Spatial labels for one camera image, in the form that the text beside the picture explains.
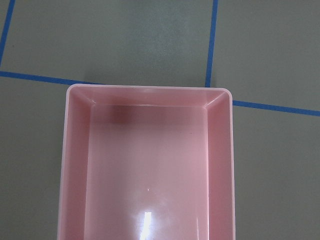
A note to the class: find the pink plastic bin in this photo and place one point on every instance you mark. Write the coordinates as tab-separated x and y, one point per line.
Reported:
147	163

